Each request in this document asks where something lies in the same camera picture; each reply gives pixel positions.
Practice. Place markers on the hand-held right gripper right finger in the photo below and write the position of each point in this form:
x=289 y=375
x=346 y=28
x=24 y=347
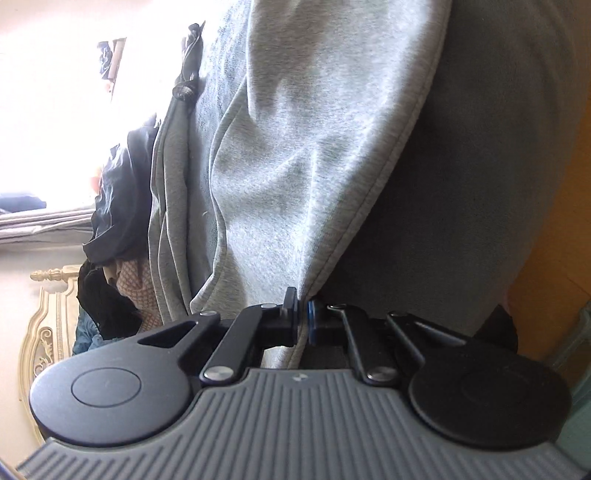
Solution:
x=315 y=325

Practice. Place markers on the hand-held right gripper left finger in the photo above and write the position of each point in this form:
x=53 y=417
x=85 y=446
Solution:
x=293 y=318

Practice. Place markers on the grey hoodie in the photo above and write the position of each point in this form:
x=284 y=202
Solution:
x=300 y=161

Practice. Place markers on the pink houndstooth sweater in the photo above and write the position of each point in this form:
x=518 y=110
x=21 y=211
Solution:
x=138 y=295

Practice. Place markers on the black garment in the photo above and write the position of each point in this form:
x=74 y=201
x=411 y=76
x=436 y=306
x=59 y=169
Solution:
x=104 y=300

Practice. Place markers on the dark navy garment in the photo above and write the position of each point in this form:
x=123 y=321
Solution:
x=124 y=198

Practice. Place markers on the blue duvet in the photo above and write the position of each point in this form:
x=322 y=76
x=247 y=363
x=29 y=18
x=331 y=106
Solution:
x=85 y=334

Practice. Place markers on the cream carved headboard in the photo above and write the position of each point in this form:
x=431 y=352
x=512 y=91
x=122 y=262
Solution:
x=51 y=332

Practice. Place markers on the dark items on windowsill box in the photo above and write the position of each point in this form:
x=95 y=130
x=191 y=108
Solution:
x=111 y=57

